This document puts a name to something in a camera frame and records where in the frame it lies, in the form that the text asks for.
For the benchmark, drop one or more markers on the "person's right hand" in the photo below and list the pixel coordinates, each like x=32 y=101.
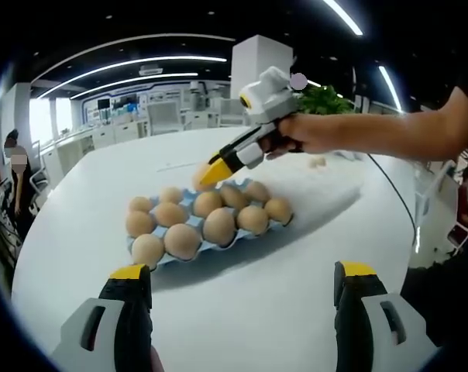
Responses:
x=307 y=133

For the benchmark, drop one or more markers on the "white table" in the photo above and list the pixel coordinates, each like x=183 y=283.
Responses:
x=257 y=294

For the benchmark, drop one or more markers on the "ceiling air conditioner unit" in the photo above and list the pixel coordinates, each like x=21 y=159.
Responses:
x=151 y=71

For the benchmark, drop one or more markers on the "group of tan eggs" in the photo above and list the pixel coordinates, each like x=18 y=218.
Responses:
x=218 y=226

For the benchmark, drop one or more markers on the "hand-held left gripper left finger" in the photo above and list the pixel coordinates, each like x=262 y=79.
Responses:
x=121 y=317

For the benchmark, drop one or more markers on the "blue egg tray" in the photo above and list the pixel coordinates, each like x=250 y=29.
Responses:
x=196 y=221

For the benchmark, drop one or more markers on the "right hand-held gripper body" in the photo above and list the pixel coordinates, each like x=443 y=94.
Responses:
x=270 y=100

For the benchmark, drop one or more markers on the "person's dark shirt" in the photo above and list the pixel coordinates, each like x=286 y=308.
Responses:
x=443 y=294

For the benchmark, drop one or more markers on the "ceiling light strip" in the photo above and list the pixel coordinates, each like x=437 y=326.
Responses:
x=344 y=18
x=389 y=86

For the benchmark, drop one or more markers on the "green potted plant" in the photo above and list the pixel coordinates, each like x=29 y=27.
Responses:
x=327 y=100

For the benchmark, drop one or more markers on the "person's left hand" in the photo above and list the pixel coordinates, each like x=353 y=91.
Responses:
x=157 y=360

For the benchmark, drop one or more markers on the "white mesh office chair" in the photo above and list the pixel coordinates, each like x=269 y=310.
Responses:
x=232 y=112
x=162 y=118

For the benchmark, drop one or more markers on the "white foam egg holder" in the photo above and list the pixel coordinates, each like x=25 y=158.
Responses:
x=323 y=193

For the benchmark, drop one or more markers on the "row of white cabinets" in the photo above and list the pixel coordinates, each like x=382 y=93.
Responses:
x=114 y=135

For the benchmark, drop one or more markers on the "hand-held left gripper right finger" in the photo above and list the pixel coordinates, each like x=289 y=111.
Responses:
x=358 y=317

